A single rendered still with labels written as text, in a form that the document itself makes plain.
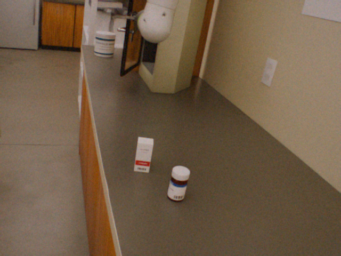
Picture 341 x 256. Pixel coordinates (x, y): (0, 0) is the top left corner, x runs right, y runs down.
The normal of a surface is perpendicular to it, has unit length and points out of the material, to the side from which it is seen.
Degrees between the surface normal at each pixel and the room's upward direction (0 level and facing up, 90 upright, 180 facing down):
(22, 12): 90
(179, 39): 90
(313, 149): 90
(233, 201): 0
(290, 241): 0
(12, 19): 90
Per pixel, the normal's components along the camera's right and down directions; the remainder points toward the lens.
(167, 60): 0.30, 0.44
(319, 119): -0.94, -0.02
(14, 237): 0.17, -0.90
